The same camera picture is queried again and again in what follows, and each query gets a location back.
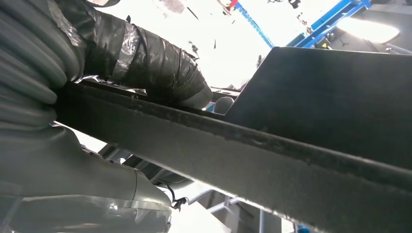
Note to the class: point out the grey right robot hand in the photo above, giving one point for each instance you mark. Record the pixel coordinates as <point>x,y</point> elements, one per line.
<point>64,180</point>

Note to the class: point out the blue steel beam structure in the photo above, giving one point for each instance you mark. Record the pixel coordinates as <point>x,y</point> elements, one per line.
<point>325,24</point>

